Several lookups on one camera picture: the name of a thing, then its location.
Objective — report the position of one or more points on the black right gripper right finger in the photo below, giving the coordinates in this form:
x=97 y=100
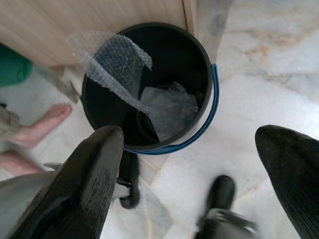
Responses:
x=296 y=174

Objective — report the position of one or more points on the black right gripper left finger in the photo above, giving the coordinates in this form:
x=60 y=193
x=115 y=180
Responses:
x=82 y=189

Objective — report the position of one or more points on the black round rubbish bin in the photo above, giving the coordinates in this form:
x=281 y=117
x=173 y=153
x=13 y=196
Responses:
x=179 y=57

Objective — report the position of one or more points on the bare person leg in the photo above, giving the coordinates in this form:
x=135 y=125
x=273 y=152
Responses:
x=15 y=161

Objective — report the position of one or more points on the bare person foot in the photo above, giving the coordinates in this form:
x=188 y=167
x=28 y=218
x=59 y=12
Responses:
x=42 y=124

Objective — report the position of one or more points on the crumpled clear plastic wrap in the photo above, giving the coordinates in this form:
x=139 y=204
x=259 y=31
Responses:
x=169 y=110

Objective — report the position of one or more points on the clear bubble wrap sheet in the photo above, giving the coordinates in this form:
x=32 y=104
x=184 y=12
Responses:
x=117 y=57

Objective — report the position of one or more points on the green cloth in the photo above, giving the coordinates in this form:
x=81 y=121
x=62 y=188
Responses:
x=12 y=66

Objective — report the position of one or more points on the light wooden cabinet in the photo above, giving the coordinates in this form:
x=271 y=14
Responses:
x=74 y=22

